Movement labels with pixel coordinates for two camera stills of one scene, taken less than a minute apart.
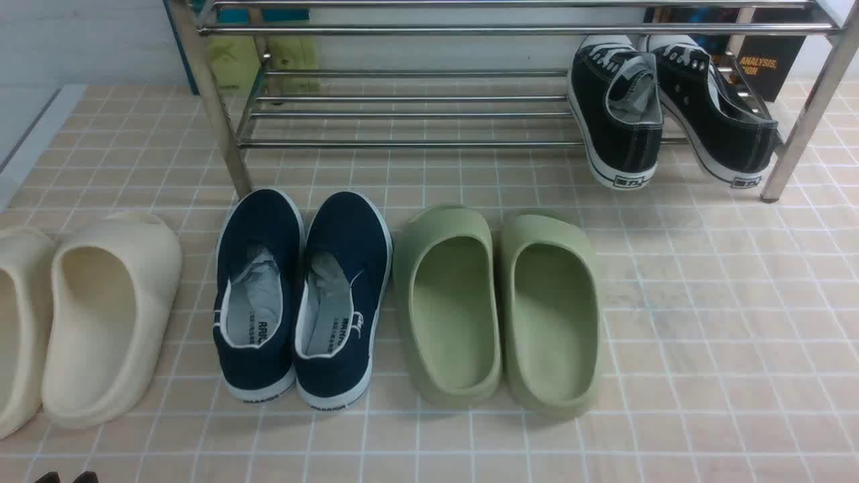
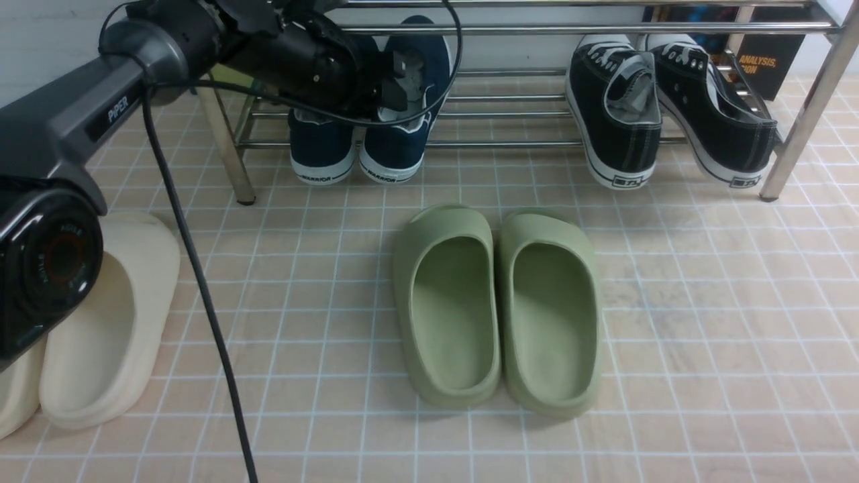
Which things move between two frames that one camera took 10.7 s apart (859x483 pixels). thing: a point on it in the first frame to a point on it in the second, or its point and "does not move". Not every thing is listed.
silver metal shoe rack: (470, 110) does not move
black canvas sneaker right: (729, 133) does not move
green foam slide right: (551, 315) does not move
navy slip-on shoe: (259, 278) to (322, 148)
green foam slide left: (446, 286) does not move
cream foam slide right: (113, 278) does not move
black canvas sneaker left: (616, 93) does not move
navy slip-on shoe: (345, 273) to (392, 149)
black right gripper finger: (86, 477) to (309, 54)
